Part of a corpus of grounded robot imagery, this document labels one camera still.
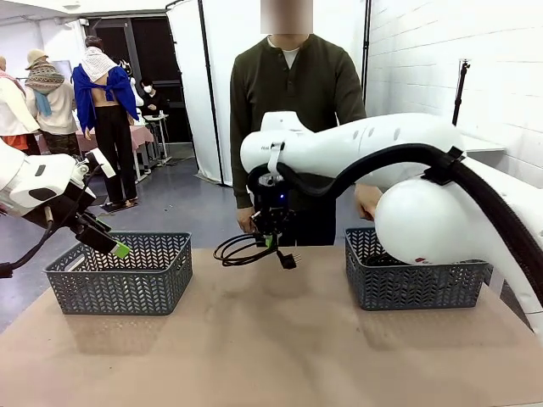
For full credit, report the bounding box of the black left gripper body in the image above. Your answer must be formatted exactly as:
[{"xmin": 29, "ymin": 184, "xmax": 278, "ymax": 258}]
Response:
[{"xmin": 23, "ymin": 188, "xmax": 99, "ymax": 233}]

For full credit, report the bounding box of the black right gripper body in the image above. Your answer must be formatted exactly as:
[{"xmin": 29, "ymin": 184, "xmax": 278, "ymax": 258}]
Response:
[{"xmin": 253, "ymin": 188, "xmax": 297, "ymax": 224}]

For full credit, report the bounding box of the black power cable angled plug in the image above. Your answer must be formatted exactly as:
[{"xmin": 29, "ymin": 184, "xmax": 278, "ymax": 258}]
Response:
[{"xmin": 212, "ymin": 231, "xmax": 303, "ymax": 270}]

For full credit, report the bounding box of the person's right forearm green sleeve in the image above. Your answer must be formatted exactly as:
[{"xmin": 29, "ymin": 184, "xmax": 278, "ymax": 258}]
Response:
[{"xmin": 231, "ymin": 139, "xmax": 258, "ymax": 211}]

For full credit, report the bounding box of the person's right hand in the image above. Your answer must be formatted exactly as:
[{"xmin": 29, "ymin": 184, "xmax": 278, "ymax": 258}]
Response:
[{"xmin": 235, "ymin": 206, "xmax": 258, "ymax": 235}]

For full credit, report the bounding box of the person's left hand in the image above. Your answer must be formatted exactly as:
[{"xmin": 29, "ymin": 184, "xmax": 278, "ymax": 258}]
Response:
[{"xmin": 354, "ymin": 181, "xmax": 385, "ymax": 222}]

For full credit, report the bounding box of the grey perforated plastic basket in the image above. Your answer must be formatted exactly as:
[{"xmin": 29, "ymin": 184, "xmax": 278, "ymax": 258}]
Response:
[
  {"xmin": 343, "ymin": 226, "xmax": 495, "ymax": 313},
  {"xmin": 43, "ymin": 231, "xmax": 194, "ymax": 317}
]

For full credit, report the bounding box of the mannequin with blue cloth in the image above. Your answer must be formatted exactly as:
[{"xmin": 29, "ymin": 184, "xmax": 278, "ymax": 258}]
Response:
[{"xmin": 70, "ymin": 36, "xmax": 142, "ymax": 211}]

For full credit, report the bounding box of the table with pink cloth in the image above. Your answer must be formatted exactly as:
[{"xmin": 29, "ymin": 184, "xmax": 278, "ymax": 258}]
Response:
[{"xmin": 74, "ymin": 125, "xmax": 156, "ymax": 183}]

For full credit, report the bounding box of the mannequin with patterned scarf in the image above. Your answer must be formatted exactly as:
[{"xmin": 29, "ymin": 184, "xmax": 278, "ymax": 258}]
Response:
[{"xmin": 23, "ymin": 48, "xmax": 81, "ymax": 157}]

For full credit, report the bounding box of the mannequin in white coat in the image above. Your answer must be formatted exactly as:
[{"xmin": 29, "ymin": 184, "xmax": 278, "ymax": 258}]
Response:
[{"xmin": 0, "ymin": 54, "xmax": 42, "ymax": 157}]

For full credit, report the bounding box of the person in green sweater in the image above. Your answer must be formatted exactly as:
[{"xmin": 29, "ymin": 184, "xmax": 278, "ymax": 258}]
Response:
[{"xmin": 228, "ymin": 0, "xmax": 368, "ymax": 248}]

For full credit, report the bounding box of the small white desk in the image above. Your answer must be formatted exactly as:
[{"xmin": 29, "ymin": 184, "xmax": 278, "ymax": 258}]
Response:
[{"xmin": 142, "ymin": 112, "xmax": 173, "ymax": 167}]

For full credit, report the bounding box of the seated person with mask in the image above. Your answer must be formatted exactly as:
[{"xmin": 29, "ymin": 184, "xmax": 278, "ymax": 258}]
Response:
[{"xmin": 137, "ymin": 78, "xmax": 171, "ymax": 124}]

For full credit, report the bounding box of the black backdrop stand pole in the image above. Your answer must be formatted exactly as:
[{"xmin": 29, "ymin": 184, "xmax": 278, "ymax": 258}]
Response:
[
  {"xmin": 164, "ymin": 0, "xmax": 226, "ymax": 186},
  {"xmin": 361, "ymin": 0, "xmax": 373, "ymax": 105}
]

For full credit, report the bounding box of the white backdrop curtain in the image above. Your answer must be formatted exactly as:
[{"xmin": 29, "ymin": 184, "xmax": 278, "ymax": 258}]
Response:
[{"xmin": 165, "ymin": 0, "xmax": 370, "ymax": 187}]

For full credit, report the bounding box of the black tripod stand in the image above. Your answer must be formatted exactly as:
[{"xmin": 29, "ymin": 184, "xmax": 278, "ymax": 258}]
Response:
[{"xmin": 451, "ymin": 58, "xmax": 475, "ymax": 127}]

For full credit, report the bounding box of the white velcro strap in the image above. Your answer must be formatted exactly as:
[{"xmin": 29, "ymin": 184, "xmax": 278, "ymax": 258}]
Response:
[{"xmin": 266, "ymin": 141, "xmax": 286, "ymax": 176}]

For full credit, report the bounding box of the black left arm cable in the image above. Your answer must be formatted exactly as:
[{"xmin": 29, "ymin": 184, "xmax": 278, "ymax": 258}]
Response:
[{"xmin": 0, "ymin": 163, "xmax": 105, "ymax": 280}]

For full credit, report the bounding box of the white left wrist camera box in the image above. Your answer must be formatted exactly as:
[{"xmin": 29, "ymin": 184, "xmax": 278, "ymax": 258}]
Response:
[{"xmin": 84, "ymin": 148, "xmax": 116, "ymax": 180}]

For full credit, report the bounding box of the white wall shelf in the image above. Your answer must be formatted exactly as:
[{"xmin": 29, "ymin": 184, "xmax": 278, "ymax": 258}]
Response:
[{"xmin": 460, "ymin": 134, "xmax": 509, "ymax": 154}]

